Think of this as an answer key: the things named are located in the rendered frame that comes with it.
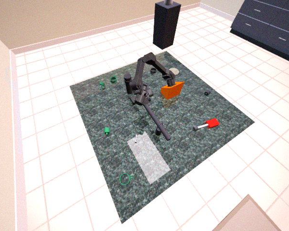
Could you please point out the green cylinder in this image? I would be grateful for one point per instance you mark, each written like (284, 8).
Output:
(107, 131)

